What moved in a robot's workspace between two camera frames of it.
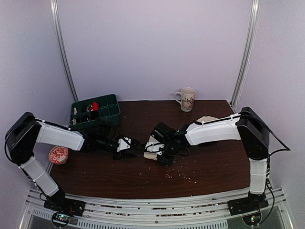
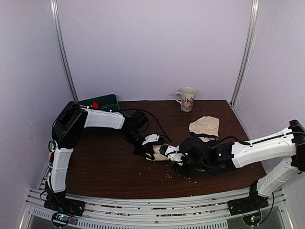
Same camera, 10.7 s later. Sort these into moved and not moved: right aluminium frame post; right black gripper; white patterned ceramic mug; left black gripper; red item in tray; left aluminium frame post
Moved: left black gripper; right black gripper
Not moved: left aluminium frame post; white patterned ceramic mug; red item in tray; right aluminium frame post
